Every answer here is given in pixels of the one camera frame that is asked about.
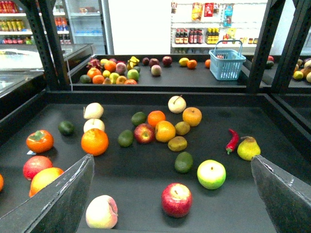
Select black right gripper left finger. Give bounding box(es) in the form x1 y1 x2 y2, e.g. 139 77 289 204
0 154 95 233

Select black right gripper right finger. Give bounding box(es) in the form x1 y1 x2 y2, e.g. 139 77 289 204
251 155 311 233

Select black metal shelf rack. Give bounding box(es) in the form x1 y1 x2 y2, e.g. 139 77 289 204
0 0 311 233

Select white grocery shelf left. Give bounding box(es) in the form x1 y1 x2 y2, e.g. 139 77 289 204
0 0 71 46

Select white grocery shelf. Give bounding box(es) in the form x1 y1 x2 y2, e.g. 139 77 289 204
171 0 267 54
0 0 71 46

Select white grocery shelf right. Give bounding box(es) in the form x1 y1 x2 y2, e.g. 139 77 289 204
171 0 267 54

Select pink white peach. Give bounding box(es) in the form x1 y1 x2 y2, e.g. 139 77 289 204
86 195 118 229

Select red fruit front left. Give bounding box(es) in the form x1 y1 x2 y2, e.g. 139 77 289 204
23 155 53 181

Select yellow green pear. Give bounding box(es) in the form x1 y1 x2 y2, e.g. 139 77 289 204
237 136 261 161

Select orange persimmon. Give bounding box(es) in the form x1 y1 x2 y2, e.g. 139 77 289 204
26 130 54 154

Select large orange front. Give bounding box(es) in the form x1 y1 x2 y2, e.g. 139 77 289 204
81 128 109 156

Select red chili pepper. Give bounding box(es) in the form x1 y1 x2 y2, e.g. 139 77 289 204
225 129 240 154

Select bright green apple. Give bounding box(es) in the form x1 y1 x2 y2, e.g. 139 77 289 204
197 160 226 190

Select dark green avocado left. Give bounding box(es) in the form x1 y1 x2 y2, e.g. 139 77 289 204
58 120 74 136

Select white pear front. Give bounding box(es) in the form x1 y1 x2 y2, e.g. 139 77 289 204
83 118 105 132

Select green avocado centre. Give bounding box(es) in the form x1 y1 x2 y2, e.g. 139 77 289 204
118 130 134 148

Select white pear lying sideways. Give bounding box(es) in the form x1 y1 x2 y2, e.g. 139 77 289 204
83 102 104 119

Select green avocado right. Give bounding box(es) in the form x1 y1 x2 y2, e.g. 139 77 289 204
174 151 193 174

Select shiny red apple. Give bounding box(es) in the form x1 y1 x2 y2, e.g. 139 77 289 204
161 183 192 218

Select red yellow apple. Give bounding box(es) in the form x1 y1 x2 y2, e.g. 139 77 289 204
134 123 155 144

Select green lime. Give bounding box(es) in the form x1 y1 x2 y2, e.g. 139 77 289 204
131 112 147 127

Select yellow apple rear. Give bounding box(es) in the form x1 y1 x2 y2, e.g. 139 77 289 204
182 107 202 127

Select brownish kiwi fruit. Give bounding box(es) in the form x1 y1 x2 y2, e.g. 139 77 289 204
175 121 190 136

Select yellow apple front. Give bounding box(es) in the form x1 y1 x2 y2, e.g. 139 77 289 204
155 120 176 143

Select orange near tray centre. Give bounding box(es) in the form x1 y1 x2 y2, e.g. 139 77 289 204
147 110 166 127

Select pile of far fruit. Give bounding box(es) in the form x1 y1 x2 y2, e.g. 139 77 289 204
79 56 140 84

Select white pear with stem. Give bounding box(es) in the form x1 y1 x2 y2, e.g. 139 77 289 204
168 95 187 114

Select glass freezer chest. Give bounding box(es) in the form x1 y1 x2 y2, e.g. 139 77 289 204
0 44 93 96

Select small blue shopping basket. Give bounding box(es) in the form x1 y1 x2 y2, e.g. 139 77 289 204
209 40 246 81

